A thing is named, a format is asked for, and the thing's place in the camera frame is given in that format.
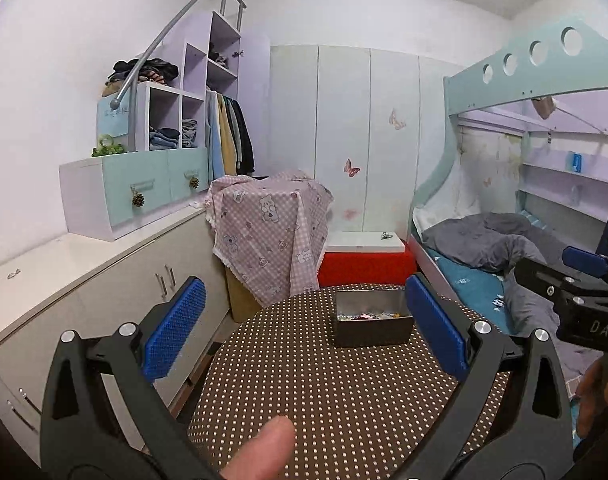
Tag purple shelf unit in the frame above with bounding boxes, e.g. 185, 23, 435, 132
134, 10, 272, 181

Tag cream low cabinet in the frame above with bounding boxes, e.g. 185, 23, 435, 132
0, 205, 235, 466

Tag light blue storage box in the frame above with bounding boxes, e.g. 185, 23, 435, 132
96, 95, 135, 138

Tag green plant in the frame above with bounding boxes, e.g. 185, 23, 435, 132
91, 134, 127, 158

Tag white wardrobe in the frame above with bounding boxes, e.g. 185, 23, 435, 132
269, 44, 464, 235

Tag light blue hanging garment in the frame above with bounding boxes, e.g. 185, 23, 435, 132
205, 92, 225, 181

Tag pile of candies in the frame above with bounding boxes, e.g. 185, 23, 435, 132
336, 310, 407, 322

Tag yellow hanging garment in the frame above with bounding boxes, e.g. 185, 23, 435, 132
216, 95, 237, 176

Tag black hanging jacket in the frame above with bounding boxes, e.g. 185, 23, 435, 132
231, 100, 255, 173

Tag dark clothes pile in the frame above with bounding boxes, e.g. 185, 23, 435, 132
106, 57, 179, 97

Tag tan hanging bag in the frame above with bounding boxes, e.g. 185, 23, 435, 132
531, 96, 557, 121

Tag blue bed sheet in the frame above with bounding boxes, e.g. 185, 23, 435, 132
431, 247, 519, 336

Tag red storage bench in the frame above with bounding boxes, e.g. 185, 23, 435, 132
316, 231, 417, 288

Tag person's right hand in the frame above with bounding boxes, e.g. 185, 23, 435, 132
576, 360, 608, 453

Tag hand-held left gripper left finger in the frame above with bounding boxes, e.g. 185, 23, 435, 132
40, 276, 222, 480

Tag cardboard box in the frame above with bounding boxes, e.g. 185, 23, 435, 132
225, 265, 262, 323

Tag mint drawer unit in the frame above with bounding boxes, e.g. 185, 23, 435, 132
59, 147, 209, 241

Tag person's left hand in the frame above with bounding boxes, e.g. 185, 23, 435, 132
219, 416, 297, 480

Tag brown dotted tablecloth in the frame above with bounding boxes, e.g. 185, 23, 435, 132
188, 284, 514, 480

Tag folded jeans stack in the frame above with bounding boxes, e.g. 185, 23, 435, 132
149, 127, 181, 151

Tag purple bed shelves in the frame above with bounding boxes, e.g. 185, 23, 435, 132
516, 130, 608, 226

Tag light blue bunk bed frame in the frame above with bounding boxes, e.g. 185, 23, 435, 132
408, 15, 608, 311

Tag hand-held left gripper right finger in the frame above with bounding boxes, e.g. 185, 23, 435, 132
405, 273, 577, 480

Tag grey duvet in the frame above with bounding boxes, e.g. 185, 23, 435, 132
421, 212, 604, 376

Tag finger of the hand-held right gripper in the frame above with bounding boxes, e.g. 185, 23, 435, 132
514, 257, 608, 312
562, 246, 608, 281

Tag metal box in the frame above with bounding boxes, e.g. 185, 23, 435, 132
332, 287, 415, 347

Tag pink checked cloth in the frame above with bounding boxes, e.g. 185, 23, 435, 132
205, 170, 335, 308

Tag metal handrail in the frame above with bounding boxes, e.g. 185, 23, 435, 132
109, 0, 247, 153

